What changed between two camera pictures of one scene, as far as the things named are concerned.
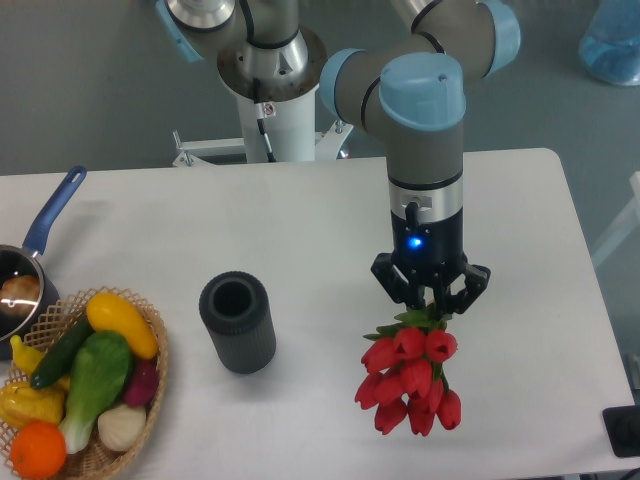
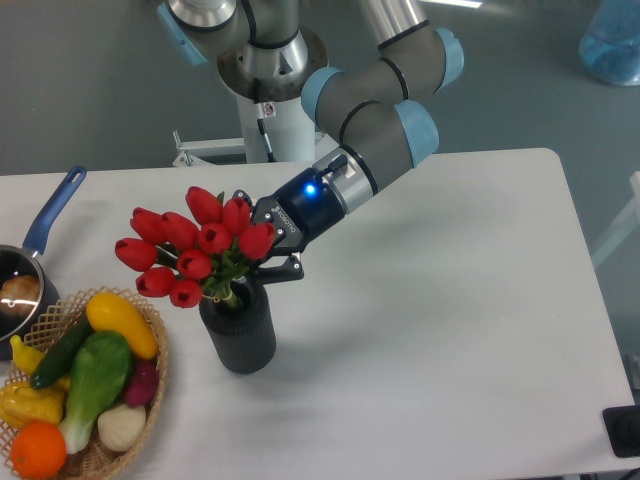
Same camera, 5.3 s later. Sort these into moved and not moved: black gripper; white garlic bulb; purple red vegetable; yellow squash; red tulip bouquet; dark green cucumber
Moved: red tulip bouquet; black gripper
Not moved: dark green cucumber; purple red vegetable; yellow squash; white garlic bulb
